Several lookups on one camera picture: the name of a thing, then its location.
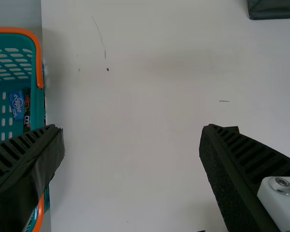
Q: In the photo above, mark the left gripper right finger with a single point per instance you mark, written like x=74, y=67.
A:
x=236, y=174

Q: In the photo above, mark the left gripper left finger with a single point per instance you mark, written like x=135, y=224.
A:
x=21, y=174

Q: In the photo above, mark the teal shopping basket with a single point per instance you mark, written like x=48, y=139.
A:
x=19, y=41

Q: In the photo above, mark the dark candy pack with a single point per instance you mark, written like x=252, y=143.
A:
x=27, y=120

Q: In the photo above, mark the blue gum pack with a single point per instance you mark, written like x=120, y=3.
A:
x=16, y=105

